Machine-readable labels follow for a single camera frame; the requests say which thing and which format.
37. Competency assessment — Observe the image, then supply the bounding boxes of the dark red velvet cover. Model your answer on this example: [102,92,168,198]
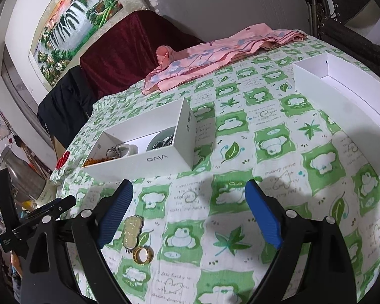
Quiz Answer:
[79,10,202,100]

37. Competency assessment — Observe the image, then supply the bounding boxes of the white vivo jewelry box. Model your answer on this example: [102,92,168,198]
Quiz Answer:
[83,99,196,182]

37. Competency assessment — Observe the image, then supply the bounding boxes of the silver ornate ring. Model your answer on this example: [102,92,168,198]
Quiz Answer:
[105,145,122,159]

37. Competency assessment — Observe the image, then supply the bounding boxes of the green white patterned bedsheet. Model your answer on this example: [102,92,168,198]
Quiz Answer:
[51,37,380,303]

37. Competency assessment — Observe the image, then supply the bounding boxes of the white box lid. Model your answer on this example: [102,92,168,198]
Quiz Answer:
[292,53,380,175]

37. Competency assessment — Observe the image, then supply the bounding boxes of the pink floral cloth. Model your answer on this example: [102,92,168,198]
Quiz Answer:
[142,23,308,96]

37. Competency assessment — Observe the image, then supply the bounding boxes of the red handled scissors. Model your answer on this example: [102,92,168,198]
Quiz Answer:
[56,151,70,169]

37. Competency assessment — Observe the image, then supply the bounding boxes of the black garment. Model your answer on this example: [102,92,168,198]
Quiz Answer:
[37,66,97,148]

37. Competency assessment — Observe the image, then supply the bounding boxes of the gold ring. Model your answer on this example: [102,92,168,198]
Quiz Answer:
[132,245,155,265]

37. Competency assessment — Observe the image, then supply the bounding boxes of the amber bead bracelet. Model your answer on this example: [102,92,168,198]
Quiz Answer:
[83,154,110,168]

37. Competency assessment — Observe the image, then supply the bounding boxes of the waterfall landscape painting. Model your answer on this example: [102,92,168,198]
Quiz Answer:
[29,0,147,91]

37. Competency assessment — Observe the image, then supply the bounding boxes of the pale jade pendant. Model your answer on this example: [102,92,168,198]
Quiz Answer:
[123,216,144,251]

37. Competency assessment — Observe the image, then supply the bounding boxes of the black folding chair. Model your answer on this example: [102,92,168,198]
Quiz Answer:
[306,0,380,77]

